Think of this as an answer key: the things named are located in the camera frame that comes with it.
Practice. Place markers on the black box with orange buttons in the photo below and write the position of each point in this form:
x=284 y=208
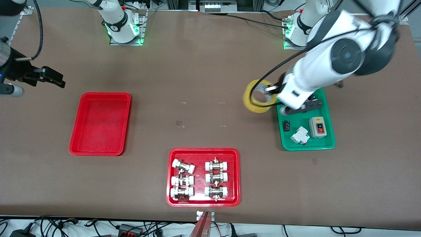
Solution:
x=131 y=229

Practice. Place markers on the green plastic tray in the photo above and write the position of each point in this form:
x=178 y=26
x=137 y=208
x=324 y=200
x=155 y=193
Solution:
x=304 y=146

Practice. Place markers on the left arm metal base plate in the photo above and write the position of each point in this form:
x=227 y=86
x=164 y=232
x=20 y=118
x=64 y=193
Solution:
x=286 y=44

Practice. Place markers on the aluminium profile frame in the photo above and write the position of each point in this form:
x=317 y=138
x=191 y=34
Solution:
x=177 y=4

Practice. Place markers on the small black ribbed component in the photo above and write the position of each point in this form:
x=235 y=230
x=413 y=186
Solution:
x=286 y=125

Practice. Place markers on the white power strip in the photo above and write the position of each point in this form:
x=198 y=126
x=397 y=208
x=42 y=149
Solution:
x=212 y=7

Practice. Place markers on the white and metal pipe fitting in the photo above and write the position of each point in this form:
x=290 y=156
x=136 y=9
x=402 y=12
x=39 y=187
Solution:
x=183 y=166
x=216 y=165
x=181 y=193
x=216 y=177
x=216 y=192
x=182 y=180

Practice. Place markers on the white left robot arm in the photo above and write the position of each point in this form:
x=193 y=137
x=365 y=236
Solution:
x=329 y=56

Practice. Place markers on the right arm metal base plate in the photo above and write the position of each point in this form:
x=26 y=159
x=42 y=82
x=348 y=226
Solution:
x=143 y=29

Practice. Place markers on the red plastic tray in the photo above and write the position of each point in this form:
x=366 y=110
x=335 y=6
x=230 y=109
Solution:
x=200 y=194
x=100 y=125

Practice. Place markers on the white circuit breaker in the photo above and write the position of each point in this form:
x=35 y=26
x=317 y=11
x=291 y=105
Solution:
x=300 y=135

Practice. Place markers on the grey push button switch box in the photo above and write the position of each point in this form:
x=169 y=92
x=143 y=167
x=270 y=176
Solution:
x=317 y=127

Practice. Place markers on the yellow tape roll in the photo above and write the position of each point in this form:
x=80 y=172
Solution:
x=250 y=103

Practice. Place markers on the black power adapter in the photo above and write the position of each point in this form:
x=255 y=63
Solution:
x=23 y=233

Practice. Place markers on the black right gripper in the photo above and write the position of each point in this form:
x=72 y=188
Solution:
x=17 y=69

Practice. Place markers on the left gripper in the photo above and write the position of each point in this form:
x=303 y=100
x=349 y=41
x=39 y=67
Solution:
x=282 y=82

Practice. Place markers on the red metal bar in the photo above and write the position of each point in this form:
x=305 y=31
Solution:
x=202 y=227

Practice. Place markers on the aluminium corner bracket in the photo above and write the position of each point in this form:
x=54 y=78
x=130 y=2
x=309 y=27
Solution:
x=19 y=23

